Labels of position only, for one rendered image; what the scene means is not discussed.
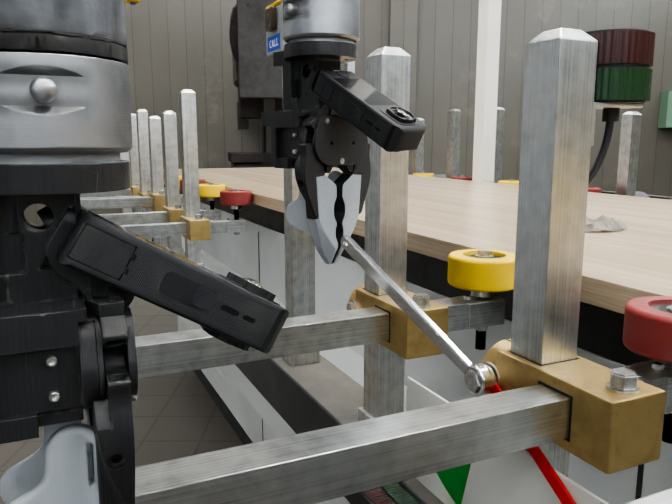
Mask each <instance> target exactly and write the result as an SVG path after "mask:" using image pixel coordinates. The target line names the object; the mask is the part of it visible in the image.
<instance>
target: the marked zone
mask: <svg viewBox="0 0 672 504"><path fill-rule="evenodd" d="M470 465H471V463H470V464H467V465H463V466H459V467H455V468H451V469H447V470H443V471H439V472H436V473H437V475H438V477H439V478H440V480H441V482H442V484H443V485H444V487H445V489H446V490H447V492H448V493H449V495H450V496H451V498H452V499H453V501H454V502H455V503H456V504H461V503H462V499H463V494H464V490H465V486H466V482H467V478H468V473H469V469H470Z"/></svg>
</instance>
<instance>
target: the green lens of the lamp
mask: <svg viewBox="0 0 672 504"><path fill-rule="evenodd" d="M652 73H653V69H649V68H637V67H614V68H596V80H595V94H594V100H645V102H649V101H650V97H651V85H652Z"/></svg>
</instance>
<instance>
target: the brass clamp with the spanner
mask: <svg viewBox="0 0 672 504"><path fill-rule="evenodd" d="M510 350H511V339H507V340H501V341H499V342H497V343H496V344H495V345H493V346H492V347H491V348H490V349H489V351H488V352H487V354H486V355H485V357H484V359H483V362H482V363H485V362H490V363H492V364H493V365H494V366H495V367H496V368H497V370H498V372H499V375H500V381H501V383H500V388H501V389H502V391H508V390H513V389H518V388H522V387H527V386H532V385H537V384H542V385H544V386H546V387H548V388H550V389H553V390H555V391H557V392H559V393H561V394H563V395H565V396H567V397H569V398H570V415H569V429H568V438H567V439H563V440H560V441H556V442H553V443H554V444H556V445H558V446H560V447H561V448H563V449H565V450H566V451H568V452H570V453H571V454H573V455H575V456H577V457H578V458H580V459H582V460H583V461H585V462H587V463H589V464H590V465H592V466H594V467H595V468H597V469H599V470H600V471H602V472H604V473H606V474H611V473H615V472H618V471H621V470H625V469H628V468H631V467H635V466H638V465H641V464H645V463H648V462H651V461H655V460H658V459H659V458H660V452H661V442H662V431H663V421H664V410H665V400H666V391H664V390H662V389H660V388H657V387H655V386H652V385H650V384H647V383H645V382H642V381H640V380H637V386H638V387H639V388H640V392H639V393H638V394H634V395H624V394H618V393H614V392H612V391H610V390H608V389H607V388H606V386H605V385H606V383H607V382H609V381H610V370H612V369H610V368H607V367H605V366H602V365H600V364H597V363H595V362H592V361H590V360H587V359H585V358H582V357H580V356H577V355H576V358H575V359H570V360H565V361H560V362H554V363H549V364H544V365H540V364H538V363H536V362H534V361H531V360H529V359H527V358H525V357H522V356H520V355H518V354H516V353H513V352H511V351H510Z"/></svg>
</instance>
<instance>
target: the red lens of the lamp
mask: <svg viewBox="0 0 672 504"><path fill-rule="evenodd" d="M587 34H588V35H590V36H591V37H593V38H594V39H596V40H597V41H598V51H597V64H611V63H637V64H647V65H650V67H652V66H653V61H654V49H655V37H656V33H654V32H650V31H642V30H613V31H600V32H591V33H587Z"/></svg>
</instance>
